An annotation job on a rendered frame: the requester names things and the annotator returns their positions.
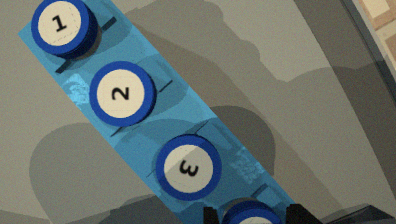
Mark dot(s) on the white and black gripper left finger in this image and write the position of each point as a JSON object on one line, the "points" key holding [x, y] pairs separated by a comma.
{"points": [[210, 216]]}

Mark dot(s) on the grey control box with green and blue buttons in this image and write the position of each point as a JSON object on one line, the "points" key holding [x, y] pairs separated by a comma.
{"points": [[369, 213]]}

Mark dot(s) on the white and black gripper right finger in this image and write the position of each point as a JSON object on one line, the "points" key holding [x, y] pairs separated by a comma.
{"points": [[297, 214]]}

